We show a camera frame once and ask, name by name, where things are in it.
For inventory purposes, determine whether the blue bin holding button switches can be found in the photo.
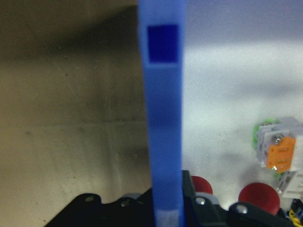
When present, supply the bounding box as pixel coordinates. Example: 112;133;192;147
136;0;303;227

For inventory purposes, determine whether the red mushroom push button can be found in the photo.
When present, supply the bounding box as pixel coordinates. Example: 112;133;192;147
238;182;303;227
190;175;214;198

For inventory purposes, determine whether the white foam pad under buttons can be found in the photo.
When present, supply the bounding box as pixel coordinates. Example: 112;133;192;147
184;44;303;227

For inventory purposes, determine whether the plain white switch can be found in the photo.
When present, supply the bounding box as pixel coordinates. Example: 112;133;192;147
274;169;303;200

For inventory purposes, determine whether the white switch with green block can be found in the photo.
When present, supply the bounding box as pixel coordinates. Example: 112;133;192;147
252;119;281;152

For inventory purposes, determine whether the white switch with orange block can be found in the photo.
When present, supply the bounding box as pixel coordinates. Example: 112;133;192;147
257;117;297;175

